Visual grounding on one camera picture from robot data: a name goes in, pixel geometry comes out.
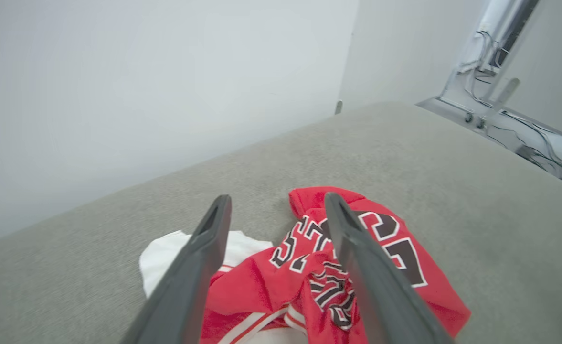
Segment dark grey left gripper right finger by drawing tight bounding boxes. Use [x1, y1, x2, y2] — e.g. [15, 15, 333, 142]
[324, 192, 455, 344]

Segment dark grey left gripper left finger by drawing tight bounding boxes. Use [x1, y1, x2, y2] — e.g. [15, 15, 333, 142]
[121, 194, 233, 344]

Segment red and white basketball jersey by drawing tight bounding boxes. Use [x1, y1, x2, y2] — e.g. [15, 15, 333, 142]
[139, 186, 471, 344]

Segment grey fabric sofa cushion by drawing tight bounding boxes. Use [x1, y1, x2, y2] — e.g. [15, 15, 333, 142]
[0, 101, 562, 344]

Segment grey metal frame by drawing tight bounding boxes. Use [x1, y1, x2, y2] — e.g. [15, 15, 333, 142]
[417, 0, 562, 192]

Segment thin black cable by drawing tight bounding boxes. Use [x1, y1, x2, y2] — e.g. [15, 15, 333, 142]
[467, 31, 562, 184]

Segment white vertical duct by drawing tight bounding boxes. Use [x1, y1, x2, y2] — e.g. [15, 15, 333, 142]
[472, 0, 518, 53]

